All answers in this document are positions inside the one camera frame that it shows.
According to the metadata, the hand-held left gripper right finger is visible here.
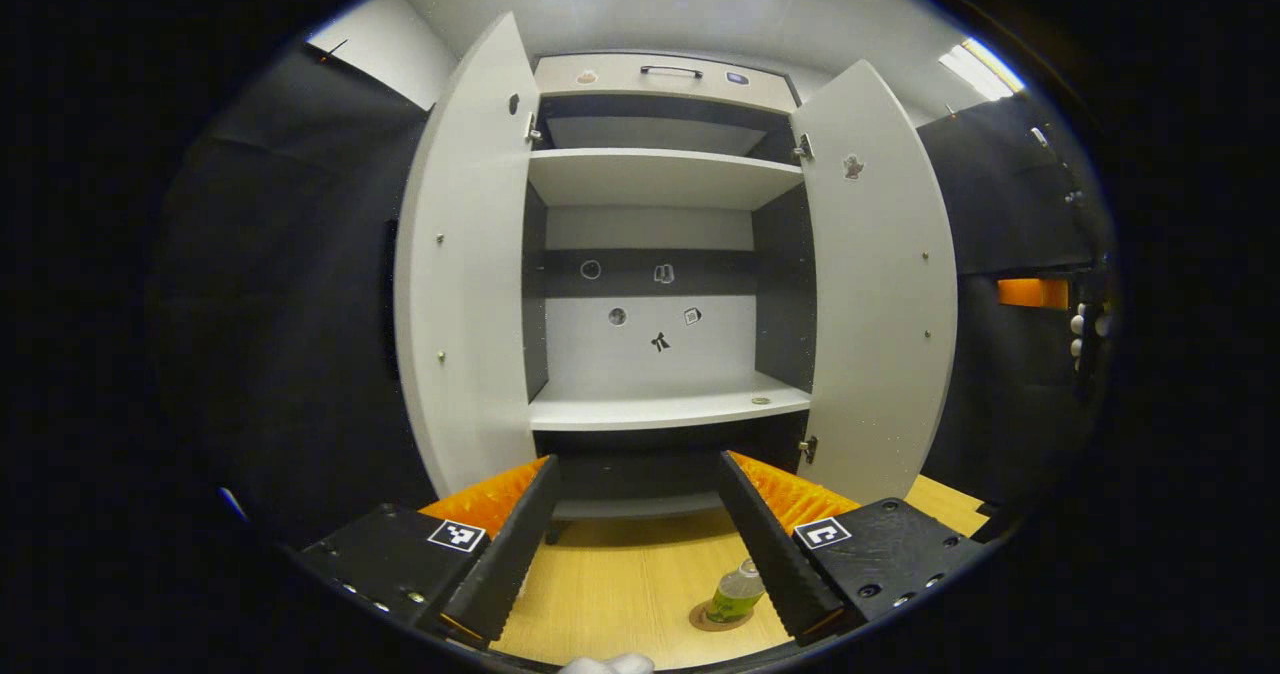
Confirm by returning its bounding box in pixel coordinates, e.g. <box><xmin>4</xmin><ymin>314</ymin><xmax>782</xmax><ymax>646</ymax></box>
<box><xmin>715</xmin><ymin>451</ymin><xmax>986</xmax><ymax>645</ymax></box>

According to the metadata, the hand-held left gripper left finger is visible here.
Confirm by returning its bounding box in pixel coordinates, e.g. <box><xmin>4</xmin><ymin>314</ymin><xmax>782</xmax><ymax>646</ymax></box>
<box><xmin>295</xmin><ymin>454</ymin><xmax>561</xmax><ymax>648</ymax></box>

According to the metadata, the green label plastic bottle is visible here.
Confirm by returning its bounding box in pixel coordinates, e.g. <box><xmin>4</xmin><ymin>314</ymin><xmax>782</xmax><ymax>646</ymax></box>
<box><xmin>706</xmin><ymin>558</ymin><xmax>767</xmax><ymax>624</ymax></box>

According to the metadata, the round brown coaster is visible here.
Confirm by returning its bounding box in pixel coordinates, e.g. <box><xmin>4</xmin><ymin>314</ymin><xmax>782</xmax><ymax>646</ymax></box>
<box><xmin>688</xmin><ymin>599</ymin><xmax>756</xmax><ymax>633</ymax></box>

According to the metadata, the white cabinet door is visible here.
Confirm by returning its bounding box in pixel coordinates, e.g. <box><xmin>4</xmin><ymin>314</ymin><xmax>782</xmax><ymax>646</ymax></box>
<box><xmin>393</xmin><ymin>11</ymin><xmax>549</xmax><ymax>501</ymax></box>
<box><xmin>790</xmin><ymin>59</ymin><xmax>959</xmax><ymax>506</ymax></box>

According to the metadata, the white and grey cabinet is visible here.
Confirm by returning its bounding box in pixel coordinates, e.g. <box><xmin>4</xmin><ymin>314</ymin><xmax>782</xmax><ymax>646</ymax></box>
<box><xmin>520</xmin><ymin>51</ymin><xmax>819</xmax><ymax>547</ymax></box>

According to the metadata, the white cabinet shelf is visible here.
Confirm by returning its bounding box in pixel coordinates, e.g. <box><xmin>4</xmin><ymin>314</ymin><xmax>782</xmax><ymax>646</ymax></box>
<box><xmin>528</xmin><ymin>148</ymin><xmax>806</xmax><ymax>212</ymax></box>
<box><xmin>528</xmin><ymin>372</ymin><xmax>813</xmax><ymax>433</ymax></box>

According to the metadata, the white cabinet drawer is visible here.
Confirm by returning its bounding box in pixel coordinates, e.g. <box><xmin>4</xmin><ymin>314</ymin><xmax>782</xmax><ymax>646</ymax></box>
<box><xmin>533</xmin><ymin>53</ymin><xmax>802</xmax><ymax>116</ymax></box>

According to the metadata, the black backdrop cloth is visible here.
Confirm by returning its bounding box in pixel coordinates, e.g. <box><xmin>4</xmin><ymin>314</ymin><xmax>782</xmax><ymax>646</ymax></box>
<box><xmin>915</xmin><ymin>94</ymin><xmax>1117</xmax><ymax>517</ymax></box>
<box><xmin>150</xmin><ymin>39</ymin><xmax>437</xmax><ymax>547</ymax></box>

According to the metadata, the ceiling light panel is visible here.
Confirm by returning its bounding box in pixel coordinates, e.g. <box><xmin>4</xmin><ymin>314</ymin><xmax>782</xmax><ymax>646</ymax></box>
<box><xmin>938</xmin><ymin>37</ymin><xmax>1026</xmax><ymax>103</ymax></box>

